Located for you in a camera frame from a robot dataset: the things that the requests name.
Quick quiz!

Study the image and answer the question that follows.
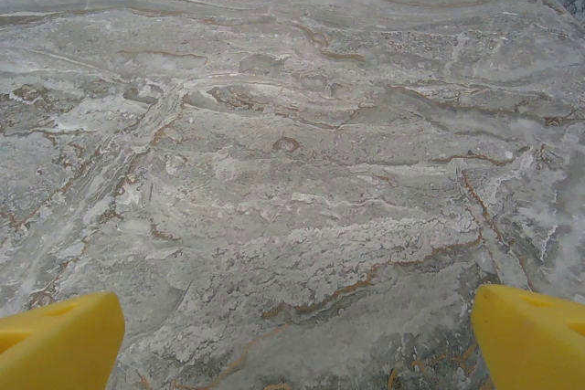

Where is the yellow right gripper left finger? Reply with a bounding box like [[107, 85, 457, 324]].
[[0, 290, 126, 390]]

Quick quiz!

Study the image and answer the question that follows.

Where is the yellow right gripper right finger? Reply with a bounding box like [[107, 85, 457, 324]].
[[471, 284, 585, 390]]

